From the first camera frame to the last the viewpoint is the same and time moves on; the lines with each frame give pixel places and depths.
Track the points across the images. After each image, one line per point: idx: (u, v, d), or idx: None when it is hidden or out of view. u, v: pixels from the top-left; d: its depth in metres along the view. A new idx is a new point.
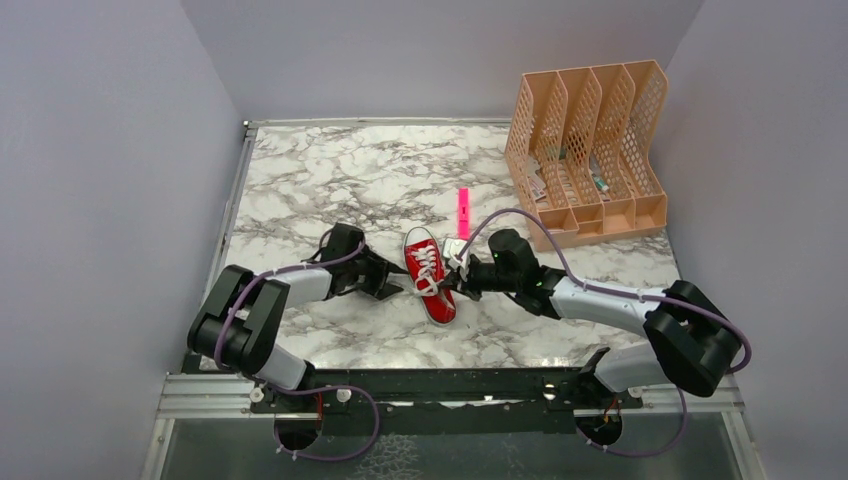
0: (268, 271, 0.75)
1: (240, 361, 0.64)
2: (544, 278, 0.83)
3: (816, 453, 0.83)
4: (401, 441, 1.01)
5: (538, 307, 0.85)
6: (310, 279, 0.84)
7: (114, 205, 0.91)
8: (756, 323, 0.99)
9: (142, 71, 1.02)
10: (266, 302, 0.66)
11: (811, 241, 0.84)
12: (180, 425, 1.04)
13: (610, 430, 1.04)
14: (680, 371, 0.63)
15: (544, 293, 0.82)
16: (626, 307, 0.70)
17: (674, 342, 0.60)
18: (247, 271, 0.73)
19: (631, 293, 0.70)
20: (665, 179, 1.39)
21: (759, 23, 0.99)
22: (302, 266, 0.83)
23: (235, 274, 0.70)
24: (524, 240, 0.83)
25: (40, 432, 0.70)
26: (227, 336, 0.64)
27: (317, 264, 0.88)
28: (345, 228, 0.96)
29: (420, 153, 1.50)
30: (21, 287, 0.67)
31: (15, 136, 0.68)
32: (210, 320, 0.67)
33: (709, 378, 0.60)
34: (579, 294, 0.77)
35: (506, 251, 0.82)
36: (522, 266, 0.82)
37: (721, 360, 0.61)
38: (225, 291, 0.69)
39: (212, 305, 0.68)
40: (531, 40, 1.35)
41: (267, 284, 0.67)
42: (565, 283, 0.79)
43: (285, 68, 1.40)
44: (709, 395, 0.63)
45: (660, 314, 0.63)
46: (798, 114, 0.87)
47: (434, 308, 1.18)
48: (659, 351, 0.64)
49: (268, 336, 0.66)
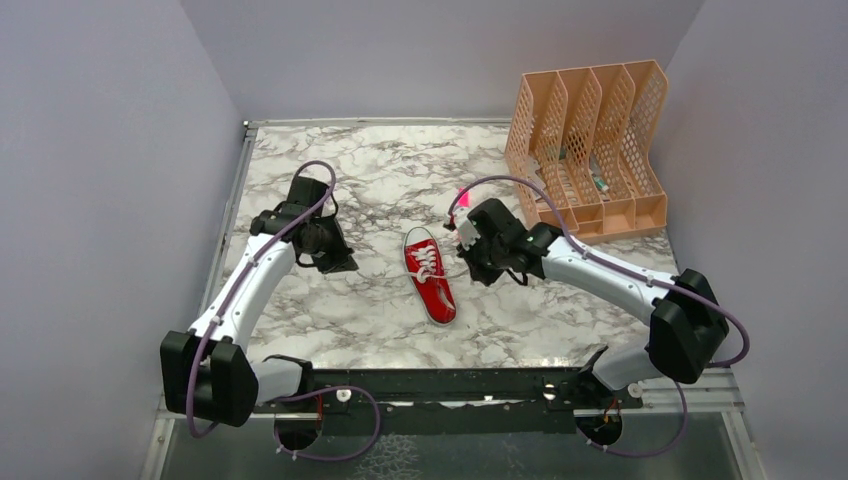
0: (211, 324, 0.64)
1: (225, 415, 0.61)
2: (535, 234, 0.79)
3: (816, 454, 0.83)
4: (401, 441, 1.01)
5: (524, 264, 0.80)
6: (266, 274, 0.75)
7: (115, 206, 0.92)
8: (756, 323, 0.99)
9: (143, 72, 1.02)
10: (222, 367, 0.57)
11: (809, 241, 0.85)
12: (179, 425, 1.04)
13: (610, 430, 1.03)
14: (668, 358, 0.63)
15: (532, 246, 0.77)
16: (630, 288, 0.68)
17: (678, 334, 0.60)
18: (189, 334, 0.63)
19: (640, 276, 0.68)
20: (665, 179, 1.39)
21: (758, 23, 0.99)
22: (252, 263, 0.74)
23: (176, 346, 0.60)
24: (497, 199, 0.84)
25: (40, 431, 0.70)
26: (203, 400, 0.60)
27: (270, 243, 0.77)
28: (307, 179, 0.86)
29: (420, 153, 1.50)
30: (24, 287, 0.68)
31: (16, 136, 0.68)
32: (179, 392, 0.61)
33: (695, 367, 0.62)
34: (576, 261, 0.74)
35: (480, 211, 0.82)
36: (500, 219, 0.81)
37: (707, 352, 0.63)
38: (174, 365, 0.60)
39: (171, 380, 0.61)
40: (531, 41, 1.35)
41: (216, 349, 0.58)
42: (560, 247, 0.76)
43: (285, 68, 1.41)
44: (687, 384, 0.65)
45: (668, 303, 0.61)
46: (797, 115, 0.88)
47: (434, 308, 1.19)
48: (656, 338, 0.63)
49: (242, 386, 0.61)
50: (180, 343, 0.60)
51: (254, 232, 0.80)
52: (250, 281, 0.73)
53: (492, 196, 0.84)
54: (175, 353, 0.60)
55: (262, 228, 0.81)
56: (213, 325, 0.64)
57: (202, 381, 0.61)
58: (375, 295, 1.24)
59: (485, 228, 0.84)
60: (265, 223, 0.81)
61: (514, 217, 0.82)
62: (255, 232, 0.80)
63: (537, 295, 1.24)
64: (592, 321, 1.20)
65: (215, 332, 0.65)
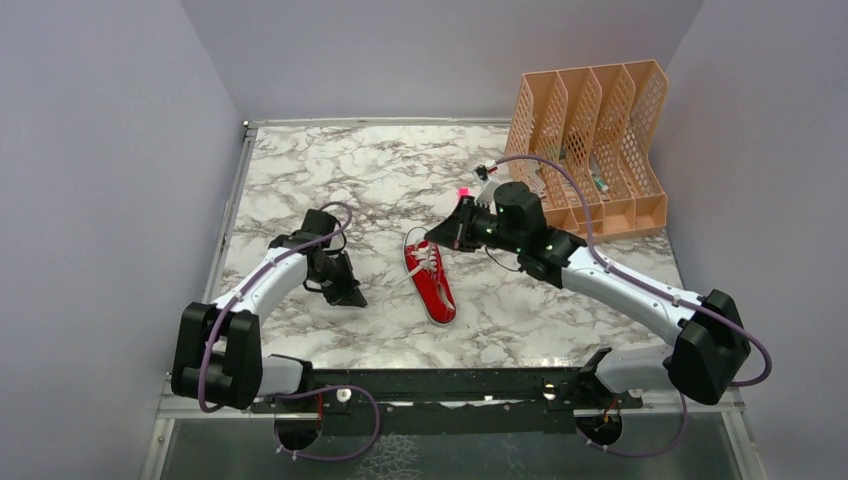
0: (233, 297, 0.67)
1: (230, 398, 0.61)
2: (555, 241, 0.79)
3: (817, 454, 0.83)
4: (401, 441, 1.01)
5: (542, 272, 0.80)
6: (282, 277, 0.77)
7: (115, 205, 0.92)
8: (756, 322, 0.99)
9: (142, 71, 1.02)
10: (238, 340, 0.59)
11: (810, 240, 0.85)
12: (179, 425, 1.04)
13: (610, 431, 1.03)
14: (690, 380, 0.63)
15: (554, 256, 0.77)
16: (655, 306, 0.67)
17: (704, 357, 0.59)
18: (210, 305, 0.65)
19: (666, 294, 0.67)
20: (664, 179, 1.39)
21: (758, 23, 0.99)
22: (271, 264, 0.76)
23: (196, 313, 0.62)
24: (532, 193, 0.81)
25: (40, 431, 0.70)
26: (209, 380, 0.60)
27: (288, 250, 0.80)
28: (321, 213, 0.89)
29: (420, 153, 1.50)
30: (22, 287, 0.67)
31: (16, 136, 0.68)
32: (189, 368, 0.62)
33: (716, 390, 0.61)
34: (598, 275, 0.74)
35: (515, 206, 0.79)
36: (532, 221, 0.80)
37: (729, 375, 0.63)
38: (188, 337, 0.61)
39: (182, 353, 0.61)
40: (531, 41, 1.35)
41: (235, 321, 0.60)
42: (583, 258, 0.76)
43: (285, 68, 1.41)
44: (706, 405, 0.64)
45: (694, 326, 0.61)
46: (796, 114, 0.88)
47: (434, 308, 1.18)
48: (680, 361, 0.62)
49: (250, 369, 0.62)
50: (200, 314, 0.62)
51: (272, 245, 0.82)
52: (264, 281, 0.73)
53: (527, 189, 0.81)
54: (193, 324, 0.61)
55: (281, 242, 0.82)
56: (236, 300, 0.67)
57: (213, 360, 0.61)
58: (375, 295, 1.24)
59: (512, 219, 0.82)
60: (286, 237, 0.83)
61: (543, 218, 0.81)
62: (274, 244, 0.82)
63: (537, 295, 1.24)
64: (592, 321, 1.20)
65: (236, 305, 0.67)
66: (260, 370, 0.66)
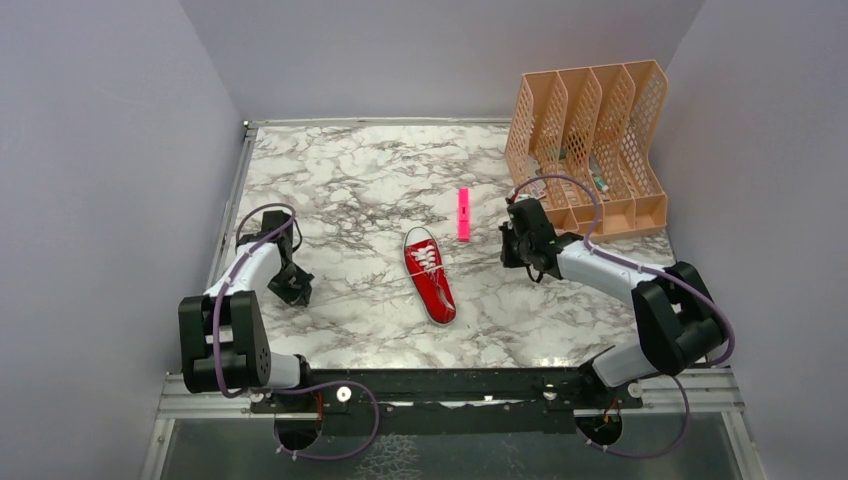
0: (223, 282, 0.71)
1: (252, 377, 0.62)
2: (558, 238, 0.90)
3: (817, 454, 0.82)
4: (401, 441, 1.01)
5: (544, 264, 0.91)
6: (262, 262, 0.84)
7: (115, 205, 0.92)
8: (756, 322, 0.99)
9: (143, 72, 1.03)
10: (244, 313, 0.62)
11: (809, 239, 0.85)
12: (179, 425, 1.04)
13: (610, 430, 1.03)
14: (654, 345, 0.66)
15: (555, 249, 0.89)
16: (622, 274, 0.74)
17: (657, 313, 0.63)
18: (204, 296, 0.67)
19: (631, 263, 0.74)
20: (664, 178, 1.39)
21: (758, 23, 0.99)
22: (248, 253, 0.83)
23: (194, 305, 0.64)
24: (536, 201, 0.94)
25: (39, 433, 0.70)
26: (225, 363, 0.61)
27: (259, 242, 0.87)
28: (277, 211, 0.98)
29: (419, 153, 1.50)
30: (19, 286, 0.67)
31: (16, 137, 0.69)
32: (199, 360, 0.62)
33: (677, 355, 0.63)
34: (584, 256, 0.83)
35: (519, 208, 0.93)
36: (534, 220, 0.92)
37: (698, 346, 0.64)
38: (193, 328, 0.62)
39: (189, 347, 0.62)
40: (531, 41, 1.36)
41: (235, 299, 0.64)
42: (576, 246, 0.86)
43: (285, 70, 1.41)
44: (674, 375, 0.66)
45: (650, 284, 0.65)
46: (796, 112, 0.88)
47: (434, 308, 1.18)
48: (640, 321, 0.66)
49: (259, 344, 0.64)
50: (198, 305, 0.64)
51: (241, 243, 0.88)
52: (246, 271, 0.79)
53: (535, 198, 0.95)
54: (194, 315, 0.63)
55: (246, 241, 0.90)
56: (228, 285, 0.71)
57: (223, 347, 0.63)
58: (375, 295, 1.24)
59: (521, 223, 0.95)
60: (251, 235, 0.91)
61: (547, 220, 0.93)
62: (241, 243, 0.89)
63: (537, 295, 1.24)
64: (592, 321, 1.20)
65: (227, 290, 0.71)
66: (265, 353, 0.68)
